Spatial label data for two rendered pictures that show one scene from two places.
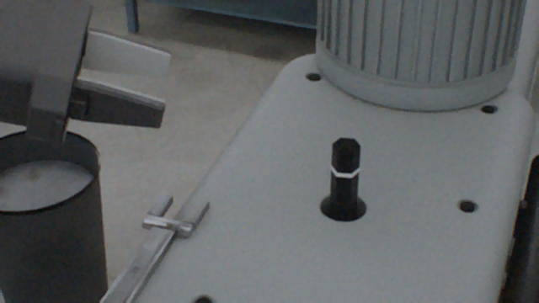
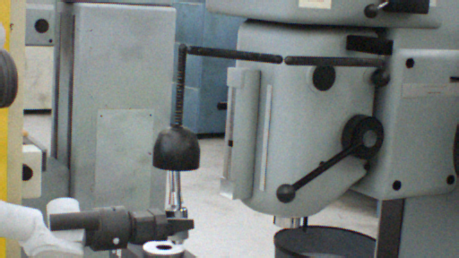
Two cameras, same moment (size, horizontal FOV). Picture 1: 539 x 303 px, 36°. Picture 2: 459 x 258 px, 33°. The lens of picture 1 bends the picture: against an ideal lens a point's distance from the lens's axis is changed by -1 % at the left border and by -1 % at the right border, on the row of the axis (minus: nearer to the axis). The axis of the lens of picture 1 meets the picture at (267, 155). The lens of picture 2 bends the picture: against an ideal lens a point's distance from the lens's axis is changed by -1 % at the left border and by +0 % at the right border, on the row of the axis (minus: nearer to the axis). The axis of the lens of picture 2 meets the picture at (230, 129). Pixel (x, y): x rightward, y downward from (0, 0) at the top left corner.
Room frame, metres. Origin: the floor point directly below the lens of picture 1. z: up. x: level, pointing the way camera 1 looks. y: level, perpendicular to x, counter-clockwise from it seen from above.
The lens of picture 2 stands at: (-0.61, -0.74, 1.67)
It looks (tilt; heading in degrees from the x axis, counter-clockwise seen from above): 10 degrees down; 36
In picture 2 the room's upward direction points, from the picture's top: 4 degrees clockwise
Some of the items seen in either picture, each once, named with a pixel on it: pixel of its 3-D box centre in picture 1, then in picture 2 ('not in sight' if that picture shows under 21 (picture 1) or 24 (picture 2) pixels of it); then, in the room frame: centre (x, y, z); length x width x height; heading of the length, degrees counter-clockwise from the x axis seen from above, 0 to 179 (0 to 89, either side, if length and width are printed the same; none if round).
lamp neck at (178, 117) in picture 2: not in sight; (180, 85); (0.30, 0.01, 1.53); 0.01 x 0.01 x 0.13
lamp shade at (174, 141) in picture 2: not in sight; (177, 145); (0.30, 0.01, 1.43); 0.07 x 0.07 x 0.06
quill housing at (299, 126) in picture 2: not in sight; (298, 116); (0.52, -0.06, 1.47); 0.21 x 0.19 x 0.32; 69
